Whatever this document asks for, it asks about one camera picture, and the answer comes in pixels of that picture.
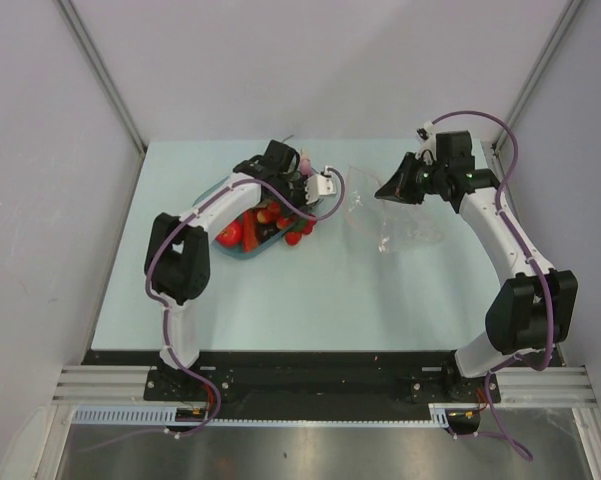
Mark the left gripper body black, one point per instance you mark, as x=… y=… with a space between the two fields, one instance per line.
x=295 y=193

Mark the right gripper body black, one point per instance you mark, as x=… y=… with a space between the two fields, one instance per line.
x=427 y=179

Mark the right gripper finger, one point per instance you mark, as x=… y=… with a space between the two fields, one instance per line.
x=406 y=174
x=398 y=196

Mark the red cherry tomato bunch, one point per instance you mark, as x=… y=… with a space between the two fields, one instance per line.
x=292 y=228

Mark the clear zip top bag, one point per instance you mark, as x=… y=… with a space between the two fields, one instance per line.
x=390 y=227

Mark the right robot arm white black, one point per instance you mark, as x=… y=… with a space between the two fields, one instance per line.
x=533 y=308

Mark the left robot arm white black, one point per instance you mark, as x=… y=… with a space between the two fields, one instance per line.
x=177 y=266

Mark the purple eggplant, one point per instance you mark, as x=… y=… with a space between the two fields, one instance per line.
x=305 y=166

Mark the teal plastic tray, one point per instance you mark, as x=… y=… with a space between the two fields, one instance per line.
x=245 y=255

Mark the red apple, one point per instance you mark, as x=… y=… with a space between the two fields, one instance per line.
x=231 y=236

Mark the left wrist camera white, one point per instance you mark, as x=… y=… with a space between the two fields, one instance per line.
x=319 y=185

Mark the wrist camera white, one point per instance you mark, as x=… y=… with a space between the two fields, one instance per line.
x=427 y=138
x=319 y=185

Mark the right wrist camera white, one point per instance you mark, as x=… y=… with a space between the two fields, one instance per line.
x=427 y=138

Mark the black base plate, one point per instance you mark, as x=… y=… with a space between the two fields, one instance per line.
x=308 y=385

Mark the right aluminium frame post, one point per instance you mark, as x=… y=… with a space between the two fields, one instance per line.
x=565 y=21

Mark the aluminium frame post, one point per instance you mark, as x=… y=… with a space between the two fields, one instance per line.
x=94 y=60
x=565 y=21

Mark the light blue cable duct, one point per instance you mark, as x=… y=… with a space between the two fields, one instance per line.
x=174 y=417

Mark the aluminium rail front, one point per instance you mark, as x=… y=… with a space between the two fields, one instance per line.
x=555 y=387

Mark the left aluminium frame post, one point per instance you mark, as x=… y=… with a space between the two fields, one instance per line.
x=94 y=60

